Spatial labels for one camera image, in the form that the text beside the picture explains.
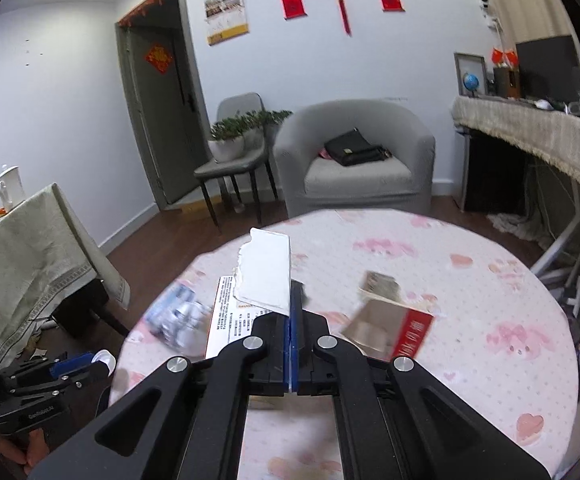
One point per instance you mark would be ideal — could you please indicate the trailing green potted plant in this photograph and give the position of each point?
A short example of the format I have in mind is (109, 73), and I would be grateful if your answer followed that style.
(267, 119)

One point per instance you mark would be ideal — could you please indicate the red door fringe garland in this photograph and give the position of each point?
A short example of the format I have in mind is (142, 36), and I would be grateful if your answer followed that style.
(144, 7)

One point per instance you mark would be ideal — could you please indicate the wall calendar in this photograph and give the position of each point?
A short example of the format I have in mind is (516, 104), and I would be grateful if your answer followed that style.
(225, 15)

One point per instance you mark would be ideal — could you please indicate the brown wooden box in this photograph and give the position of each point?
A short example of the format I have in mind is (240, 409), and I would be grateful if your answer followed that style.
(506, 82)

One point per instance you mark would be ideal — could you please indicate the dark wooden table leg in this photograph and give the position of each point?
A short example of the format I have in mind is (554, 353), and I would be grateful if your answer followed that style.
(112, 319)

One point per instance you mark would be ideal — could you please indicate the black monitor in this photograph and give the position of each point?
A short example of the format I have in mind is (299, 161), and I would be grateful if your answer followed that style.
(550, 65)

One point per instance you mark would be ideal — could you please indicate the dark grey door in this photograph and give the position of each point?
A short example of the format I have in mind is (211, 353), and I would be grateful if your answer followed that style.
(169, 135)

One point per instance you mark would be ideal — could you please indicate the red diamond door decoration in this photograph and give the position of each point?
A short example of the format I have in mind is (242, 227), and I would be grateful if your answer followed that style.
(158, 58)

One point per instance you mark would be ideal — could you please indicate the blue white wrapper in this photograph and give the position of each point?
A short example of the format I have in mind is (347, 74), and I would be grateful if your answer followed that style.
(179, 317)

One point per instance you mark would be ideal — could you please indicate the desk with beige lace cloth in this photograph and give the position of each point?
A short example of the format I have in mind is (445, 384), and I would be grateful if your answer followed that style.
(520, 125)

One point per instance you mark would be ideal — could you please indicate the white torn cardboard piece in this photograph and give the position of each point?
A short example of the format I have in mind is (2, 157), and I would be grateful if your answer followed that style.
(265, 270)

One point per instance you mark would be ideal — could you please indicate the small blue globe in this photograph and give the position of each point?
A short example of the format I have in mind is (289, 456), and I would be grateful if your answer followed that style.
(470, 81)

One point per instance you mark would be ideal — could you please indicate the white kettle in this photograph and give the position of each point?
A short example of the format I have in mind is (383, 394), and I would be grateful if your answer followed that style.
(10, 187)

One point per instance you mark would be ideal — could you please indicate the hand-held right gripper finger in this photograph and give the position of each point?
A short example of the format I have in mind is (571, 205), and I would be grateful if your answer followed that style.
(288, 355)
(296, 340)

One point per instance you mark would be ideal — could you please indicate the table with beige cloth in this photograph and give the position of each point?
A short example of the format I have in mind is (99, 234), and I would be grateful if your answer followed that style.
(29, 260)

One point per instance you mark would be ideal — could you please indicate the small red flags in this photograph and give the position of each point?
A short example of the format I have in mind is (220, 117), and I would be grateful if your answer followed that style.
(504, 56)

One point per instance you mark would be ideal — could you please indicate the grey dining chair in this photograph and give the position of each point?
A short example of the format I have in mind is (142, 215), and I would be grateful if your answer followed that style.
(224, 167)

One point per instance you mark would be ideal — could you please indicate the small grey packet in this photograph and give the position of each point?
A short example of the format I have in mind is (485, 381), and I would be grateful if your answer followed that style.
(380, 285)

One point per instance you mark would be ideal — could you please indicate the person's left hand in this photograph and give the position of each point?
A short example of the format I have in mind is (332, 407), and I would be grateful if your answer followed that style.
(17, 452)

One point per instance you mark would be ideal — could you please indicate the pink printed tablecloth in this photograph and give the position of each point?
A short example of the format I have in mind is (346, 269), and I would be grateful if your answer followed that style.
(470, 310)

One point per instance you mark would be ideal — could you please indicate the white security camera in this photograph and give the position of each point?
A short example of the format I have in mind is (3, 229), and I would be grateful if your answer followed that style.
(485, 1)

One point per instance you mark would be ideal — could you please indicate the potted plant in white pot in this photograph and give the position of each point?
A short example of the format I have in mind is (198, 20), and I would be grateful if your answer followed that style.
(225, 147)

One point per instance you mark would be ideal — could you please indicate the black handbag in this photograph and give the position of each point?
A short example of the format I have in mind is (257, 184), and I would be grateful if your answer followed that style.
(352, 147)

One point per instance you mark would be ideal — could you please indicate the grey picture frame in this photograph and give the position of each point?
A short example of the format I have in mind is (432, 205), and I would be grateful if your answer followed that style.
(470, 62)

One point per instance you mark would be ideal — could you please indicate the red and grey box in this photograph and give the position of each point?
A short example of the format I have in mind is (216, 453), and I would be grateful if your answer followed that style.
(395, 332)

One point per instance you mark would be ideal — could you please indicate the grey armchair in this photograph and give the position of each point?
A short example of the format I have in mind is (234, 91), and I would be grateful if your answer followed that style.
(355, 180)

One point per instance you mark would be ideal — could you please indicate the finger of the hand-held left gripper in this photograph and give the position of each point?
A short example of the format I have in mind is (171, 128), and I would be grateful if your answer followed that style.
(69, 385)
(72, 366)

